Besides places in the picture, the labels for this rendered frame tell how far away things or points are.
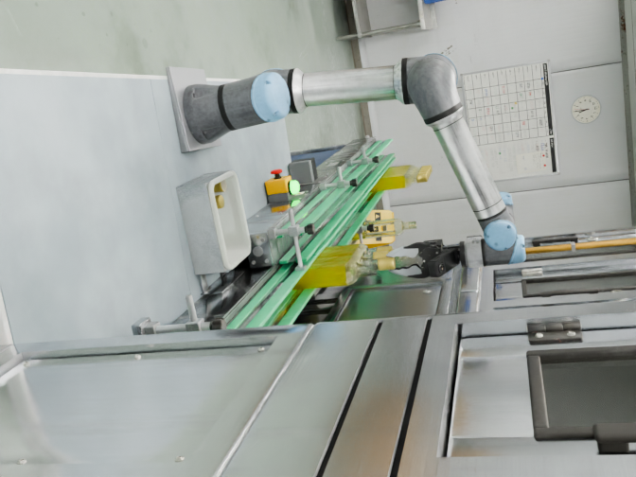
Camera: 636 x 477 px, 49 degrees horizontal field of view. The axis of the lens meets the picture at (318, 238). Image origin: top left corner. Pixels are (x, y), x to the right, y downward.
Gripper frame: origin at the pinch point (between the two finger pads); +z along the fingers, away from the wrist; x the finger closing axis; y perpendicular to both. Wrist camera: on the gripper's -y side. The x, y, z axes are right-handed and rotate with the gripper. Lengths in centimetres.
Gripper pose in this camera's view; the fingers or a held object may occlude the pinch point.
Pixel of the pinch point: (391, 263)
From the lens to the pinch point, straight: 191.7
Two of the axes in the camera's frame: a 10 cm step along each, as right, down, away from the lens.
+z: -9.6, 1.0, 2.7
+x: -1.7, -9.6, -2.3
